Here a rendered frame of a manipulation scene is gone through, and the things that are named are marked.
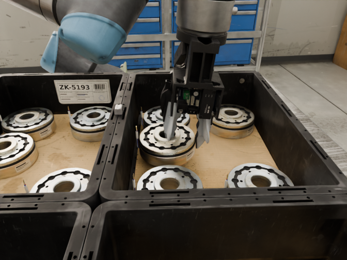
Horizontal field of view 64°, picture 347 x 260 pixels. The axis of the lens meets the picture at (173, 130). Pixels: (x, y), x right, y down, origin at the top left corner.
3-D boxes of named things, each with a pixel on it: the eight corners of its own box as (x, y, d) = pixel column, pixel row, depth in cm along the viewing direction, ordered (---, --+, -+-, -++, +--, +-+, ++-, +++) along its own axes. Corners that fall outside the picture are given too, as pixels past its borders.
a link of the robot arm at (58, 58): (72, 88, 93) (32, 64, 87) (93, 54, 95) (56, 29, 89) (77, 88, 83) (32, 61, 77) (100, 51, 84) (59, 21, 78)
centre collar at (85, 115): (87, 111, 63) (86, 109, 62) (108, 112, 62) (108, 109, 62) (78, 122, 59) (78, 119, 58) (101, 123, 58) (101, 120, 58)
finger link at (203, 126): (198, 163, 48) (195, 117, 43) (194, 143, 53) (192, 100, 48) (216, 162, 48) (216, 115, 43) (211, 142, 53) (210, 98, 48)
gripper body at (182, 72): (168, 120, 41) (175, 36, 34) (167, 95, 48) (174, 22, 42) (219, 124, 41) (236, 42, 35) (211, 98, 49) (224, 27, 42)
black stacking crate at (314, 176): (134, 116, 71) (130, 74, 65) (249, 114, 72) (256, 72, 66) (110, 262, 37) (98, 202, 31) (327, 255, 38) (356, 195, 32)
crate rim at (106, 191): (130, 81, 66) (130, 71, 64) (256, 79, 67) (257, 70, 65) (98, 214, 32) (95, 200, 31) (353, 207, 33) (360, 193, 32)
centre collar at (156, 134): (154, 129, 53) (153, 126, 52) (179, 129, 53) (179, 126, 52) (153, 144, 48) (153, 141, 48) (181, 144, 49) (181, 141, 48)
